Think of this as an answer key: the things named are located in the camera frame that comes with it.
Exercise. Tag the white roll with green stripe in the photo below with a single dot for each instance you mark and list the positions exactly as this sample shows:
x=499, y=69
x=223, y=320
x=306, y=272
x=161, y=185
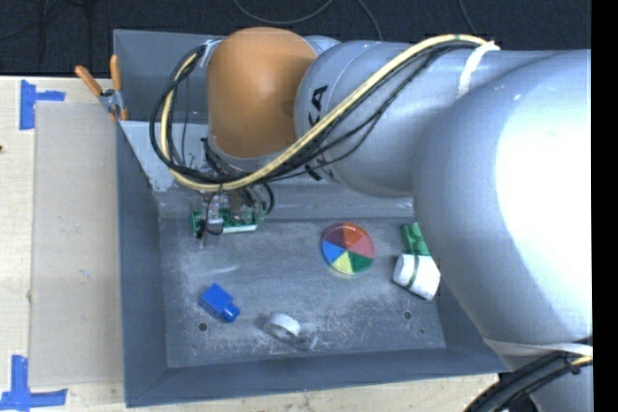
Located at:
x=416, y=276

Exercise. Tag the white and clear small cup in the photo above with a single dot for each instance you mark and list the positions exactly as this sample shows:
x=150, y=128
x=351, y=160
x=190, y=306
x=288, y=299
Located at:
x=285, y=327

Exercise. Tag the pale wood flat board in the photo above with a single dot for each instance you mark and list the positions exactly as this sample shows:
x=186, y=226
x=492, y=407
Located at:
x=72, y=231

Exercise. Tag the green ridged block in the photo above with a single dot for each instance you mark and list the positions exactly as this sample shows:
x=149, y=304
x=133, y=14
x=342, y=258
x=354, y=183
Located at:
x=414, y=238

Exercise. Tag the grey metal bin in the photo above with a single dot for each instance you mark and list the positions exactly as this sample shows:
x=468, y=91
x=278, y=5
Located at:
x=270, y=284

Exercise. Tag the blue toy block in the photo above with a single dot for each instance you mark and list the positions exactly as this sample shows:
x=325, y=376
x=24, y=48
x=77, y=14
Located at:
x=217, y=301

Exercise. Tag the multicolour segmented round disc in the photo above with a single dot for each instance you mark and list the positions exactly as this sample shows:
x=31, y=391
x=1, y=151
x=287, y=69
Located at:
x=347, y=248

